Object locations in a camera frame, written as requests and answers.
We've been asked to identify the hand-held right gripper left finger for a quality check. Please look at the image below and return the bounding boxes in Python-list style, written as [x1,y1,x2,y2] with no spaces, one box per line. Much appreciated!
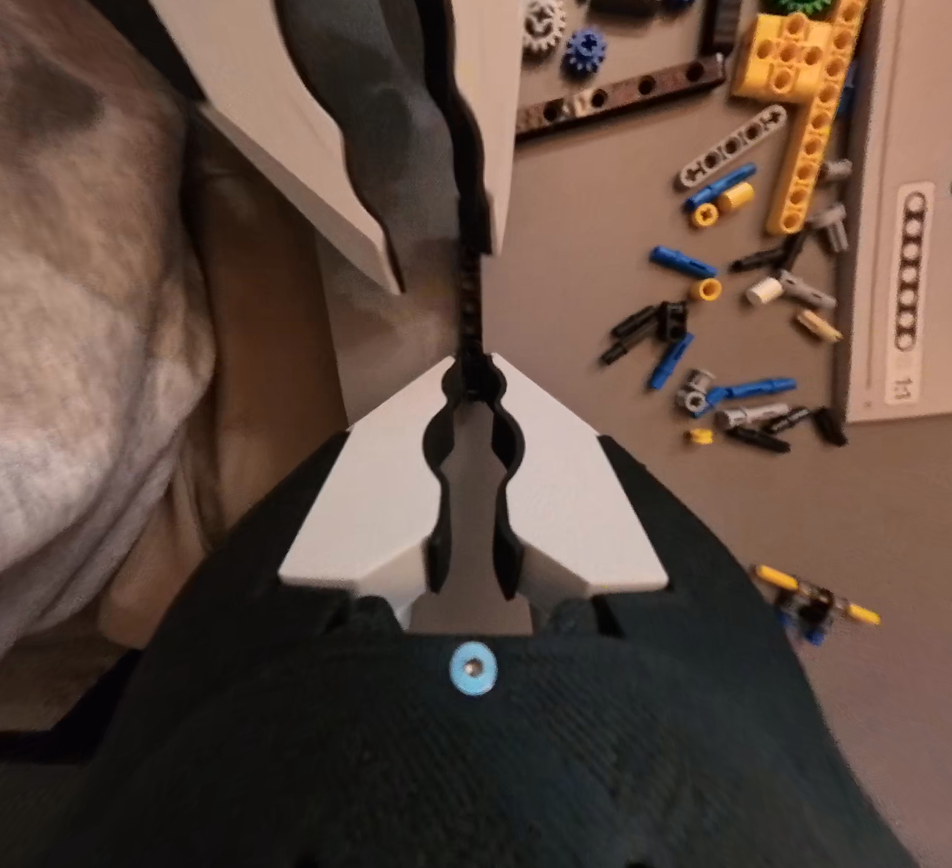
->
[279,353,468,635]

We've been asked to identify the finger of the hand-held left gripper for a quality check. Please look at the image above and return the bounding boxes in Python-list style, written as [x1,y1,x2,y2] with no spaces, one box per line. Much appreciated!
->
[99,0,408,294]
[363,0,527,257]

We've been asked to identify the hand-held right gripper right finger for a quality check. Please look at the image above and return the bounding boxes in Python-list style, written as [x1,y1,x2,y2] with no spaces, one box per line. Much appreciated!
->
[476,351,670,636]

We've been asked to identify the grey lego gear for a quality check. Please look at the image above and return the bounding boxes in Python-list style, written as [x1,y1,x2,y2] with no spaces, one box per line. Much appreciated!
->
[519,0,568,56]

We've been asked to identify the long black lego beam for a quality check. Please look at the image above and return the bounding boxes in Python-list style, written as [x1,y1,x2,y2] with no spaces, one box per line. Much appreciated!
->
[514,52,727,142]

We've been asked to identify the grey lego connector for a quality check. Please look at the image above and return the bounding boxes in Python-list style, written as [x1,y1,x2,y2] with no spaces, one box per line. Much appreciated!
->
[674,368,716,415]

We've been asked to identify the long grey lego pin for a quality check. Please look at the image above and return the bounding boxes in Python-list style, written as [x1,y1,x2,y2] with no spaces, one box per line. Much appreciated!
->
[714,402,791,430]
[775,270,839,311]

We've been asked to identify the long blue lego axle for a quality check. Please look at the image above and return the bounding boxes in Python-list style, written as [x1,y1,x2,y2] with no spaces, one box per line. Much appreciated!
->
[705,376,798,409]

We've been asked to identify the small lego assembly yellow axle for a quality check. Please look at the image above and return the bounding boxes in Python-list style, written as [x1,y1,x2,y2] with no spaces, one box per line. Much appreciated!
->
[750,562,884,643]

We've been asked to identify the thin light grey lego beam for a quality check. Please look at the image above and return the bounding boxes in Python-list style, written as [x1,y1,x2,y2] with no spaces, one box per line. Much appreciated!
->
[674,103,789,192]

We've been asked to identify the blue lego axle pin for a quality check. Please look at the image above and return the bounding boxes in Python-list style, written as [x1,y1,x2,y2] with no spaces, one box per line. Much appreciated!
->
[683,162,760,210]

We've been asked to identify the yellow lego block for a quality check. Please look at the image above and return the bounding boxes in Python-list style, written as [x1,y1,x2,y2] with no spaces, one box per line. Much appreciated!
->
[729,11,843,105]

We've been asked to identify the tan lego pin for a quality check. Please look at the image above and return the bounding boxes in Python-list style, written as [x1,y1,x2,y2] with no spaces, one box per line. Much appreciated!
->
[793,307,844,344]

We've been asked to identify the long yellow lego beam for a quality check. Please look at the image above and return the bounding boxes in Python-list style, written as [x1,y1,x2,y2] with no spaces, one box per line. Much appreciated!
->
[765,0,880,237]

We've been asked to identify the lego instruction booklet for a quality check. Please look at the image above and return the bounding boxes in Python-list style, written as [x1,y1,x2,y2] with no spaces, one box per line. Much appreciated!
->
[842,0,952,425]

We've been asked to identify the tan trousers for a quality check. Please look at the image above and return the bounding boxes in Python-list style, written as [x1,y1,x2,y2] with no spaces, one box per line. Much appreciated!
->
[104,117,352,649]

